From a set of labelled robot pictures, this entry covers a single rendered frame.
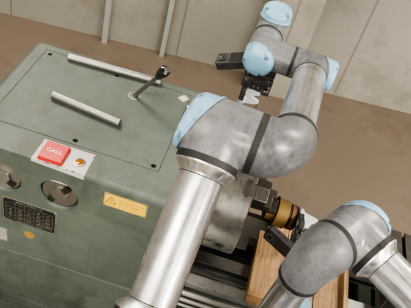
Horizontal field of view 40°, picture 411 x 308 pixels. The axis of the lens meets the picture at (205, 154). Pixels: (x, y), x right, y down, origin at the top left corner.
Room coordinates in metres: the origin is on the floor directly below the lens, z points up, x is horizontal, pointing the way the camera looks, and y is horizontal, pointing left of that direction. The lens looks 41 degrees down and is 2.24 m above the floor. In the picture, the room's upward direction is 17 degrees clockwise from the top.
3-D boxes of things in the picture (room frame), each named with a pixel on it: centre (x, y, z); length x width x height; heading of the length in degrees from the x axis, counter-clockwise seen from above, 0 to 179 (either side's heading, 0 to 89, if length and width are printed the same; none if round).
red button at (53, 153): (0.95, 0.35, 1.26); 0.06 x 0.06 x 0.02; 89
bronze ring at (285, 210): (1.16, -0.26, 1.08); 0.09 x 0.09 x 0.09; 1
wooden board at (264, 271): (1.15, -0.39, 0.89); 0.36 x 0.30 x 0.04; 179
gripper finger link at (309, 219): (1.15, -0.34, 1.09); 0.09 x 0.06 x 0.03; 179
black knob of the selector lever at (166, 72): (1.23, 0.17, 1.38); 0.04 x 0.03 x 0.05; 89
